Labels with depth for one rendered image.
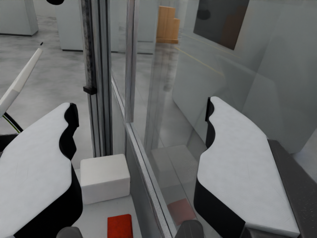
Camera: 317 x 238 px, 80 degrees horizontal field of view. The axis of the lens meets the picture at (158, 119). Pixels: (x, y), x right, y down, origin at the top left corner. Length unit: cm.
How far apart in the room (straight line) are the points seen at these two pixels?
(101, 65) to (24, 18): 691
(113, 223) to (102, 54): 57
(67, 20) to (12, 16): 226
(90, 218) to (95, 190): 9
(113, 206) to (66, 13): 536
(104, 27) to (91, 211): 63
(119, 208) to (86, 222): 11
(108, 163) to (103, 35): 45
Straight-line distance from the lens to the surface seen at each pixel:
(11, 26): 776
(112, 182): 71
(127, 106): 86
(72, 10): 579
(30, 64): 50
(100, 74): 75
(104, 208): 77
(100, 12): 71
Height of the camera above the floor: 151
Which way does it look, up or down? 32 degrees down
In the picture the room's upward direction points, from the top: 8 degrees clockwise
